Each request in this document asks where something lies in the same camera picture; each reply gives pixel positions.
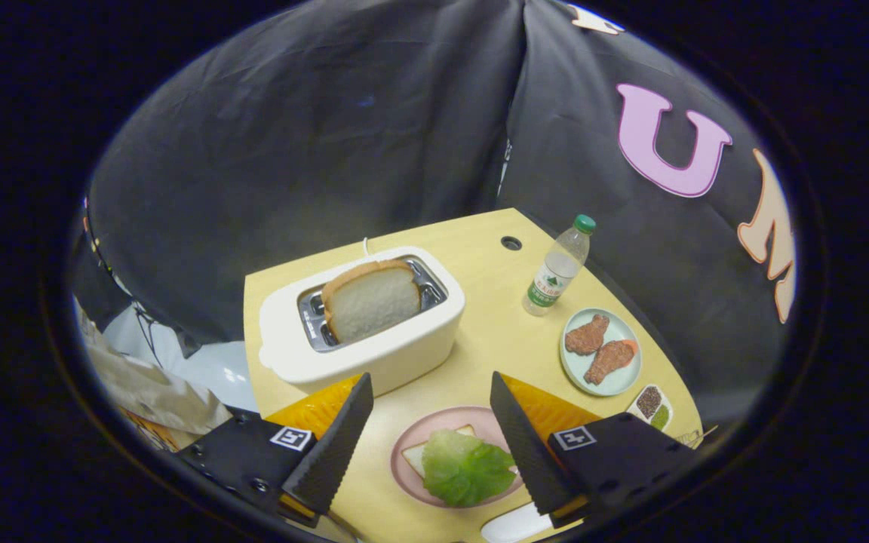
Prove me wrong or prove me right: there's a brown meat piece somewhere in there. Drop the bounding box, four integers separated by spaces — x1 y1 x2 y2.
584 339 635 385
565 314 610 356

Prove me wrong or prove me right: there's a clear water bottle green cap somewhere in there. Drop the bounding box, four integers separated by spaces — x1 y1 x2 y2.
522 214 597 318

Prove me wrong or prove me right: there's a black backdrop cloth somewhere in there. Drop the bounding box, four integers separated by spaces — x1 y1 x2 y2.
69 0 801 423

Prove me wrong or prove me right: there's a white plate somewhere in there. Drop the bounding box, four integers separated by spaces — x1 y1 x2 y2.
480 502 556 543

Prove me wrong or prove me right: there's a white bread slice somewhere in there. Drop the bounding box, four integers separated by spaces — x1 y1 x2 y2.
402 425 477 480
321 259 422 345

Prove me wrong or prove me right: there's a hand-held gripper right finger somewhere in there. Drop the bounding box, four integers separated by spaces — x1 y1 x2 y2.
490 371 699 529

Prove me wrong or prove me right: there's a person's light clothing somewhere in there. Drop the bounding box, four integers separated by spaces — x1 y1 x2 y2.
76 302 233 437

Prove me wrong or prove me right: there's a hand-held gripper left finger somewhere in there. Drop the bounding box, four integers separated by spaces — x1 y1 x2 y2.
177 373 375 529

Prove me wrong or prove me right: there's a pink round plate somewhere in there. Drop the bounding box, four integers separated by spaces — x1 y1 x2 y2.
391 406 530 509

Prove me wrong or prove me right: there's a pale green oval plate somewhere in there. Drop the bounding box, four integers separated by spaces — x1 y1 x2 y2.
560 308 643 397

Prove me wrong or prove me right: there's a white toaster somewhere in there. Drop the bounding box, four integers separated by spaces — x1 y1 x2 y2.
258 245 466 398

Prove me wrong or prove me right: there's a white divided dish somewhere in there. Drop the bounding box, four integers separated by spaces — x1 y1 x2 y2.
625 384 674 432

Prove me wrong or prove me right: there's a green lettuce leaf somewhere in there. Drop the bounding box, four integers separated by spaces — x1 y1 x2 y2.
421 429 517 508

